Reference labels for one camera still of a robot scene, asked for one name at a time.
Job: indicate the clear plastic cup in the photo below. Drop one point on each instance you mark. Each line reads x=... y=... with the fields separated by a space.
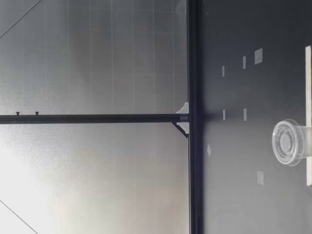
x=285 y=142

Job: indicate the black frame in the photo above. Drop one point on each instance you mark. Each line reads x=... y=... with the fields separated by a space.
x=194 y=73

